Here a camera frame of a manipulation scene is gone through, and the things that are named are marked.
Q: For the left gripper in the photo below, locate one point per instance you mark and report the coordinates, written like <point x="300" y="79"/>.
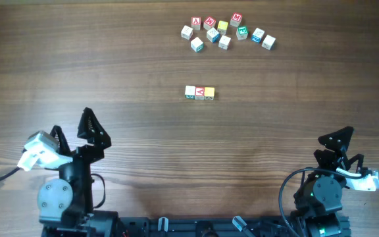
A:
<point x="99" y="141"/>

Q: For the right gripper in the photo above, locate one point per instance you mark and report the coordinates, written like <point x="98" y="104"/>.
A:
<point x="337" y="160"/>

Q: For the green number block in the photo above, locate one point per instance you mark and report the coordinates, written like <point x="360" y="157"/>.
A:
<point x="190" y="92"/>

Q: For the red picture block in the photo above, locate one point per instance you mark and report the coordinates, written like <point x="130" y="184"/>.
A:
<point x="199" y="93"/>

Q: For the yellow block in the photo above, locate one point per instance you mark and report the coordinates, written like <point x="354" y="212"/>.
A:
<point x="209" y="93"/>
<point x="222" y="27"/>

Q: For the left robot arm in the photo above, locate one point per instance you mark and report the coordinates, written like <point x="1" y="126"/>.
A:
<point x="66" y="203"/>

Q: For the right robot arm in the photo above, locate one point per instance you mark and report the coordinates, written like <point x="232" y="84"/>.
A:
<point x="318" y="199"/>

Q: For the plain block far right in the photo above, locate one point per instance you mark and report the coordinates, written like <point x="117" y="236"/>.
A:
<point x="268" y="42"/>

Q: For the blue picture block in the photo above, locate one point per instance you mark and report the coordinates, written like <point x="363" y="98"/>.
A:
<point x="257" y="35"/>

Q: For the green letter block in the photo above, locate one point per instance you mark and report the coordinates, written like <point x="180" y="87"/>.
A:
<point x="242" y="33"/>

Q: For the plain block with red side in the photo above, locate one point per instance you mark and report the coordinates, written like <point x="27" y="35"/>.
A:
<point x="224" y="42"/>

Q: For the green sided block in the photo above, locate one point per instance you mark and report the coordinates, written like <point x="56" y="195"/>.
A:
<point x="196" y="44"/>

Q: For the plain block far left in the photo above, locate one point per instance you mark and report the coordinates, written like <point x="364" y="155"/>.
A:
<point x="187" y="32"/>

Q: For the red M block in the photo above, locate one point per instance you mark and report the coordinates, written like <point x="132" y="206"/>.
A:
<point x="236" y="20"/>

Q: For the yellow top block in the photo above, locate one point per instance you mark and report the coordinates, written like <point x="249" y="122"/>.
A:
<point x="222" y="27"/>

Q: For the blue sided block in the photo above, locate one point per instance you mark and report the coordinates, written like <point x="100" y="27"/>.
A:
<point x="212" y="35"/>

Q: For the red A block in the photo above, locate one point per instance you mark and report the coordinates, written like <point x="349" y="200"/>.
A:
<point x="196" y="22"/>

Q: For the red W block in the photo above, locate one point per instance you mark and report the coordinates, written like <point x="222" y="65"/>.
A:
<point x="209" y="23"/>

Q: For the black mounting rail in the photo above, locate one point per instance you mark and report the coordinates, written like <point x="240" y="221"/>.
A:
<point x="263" y="227"/>

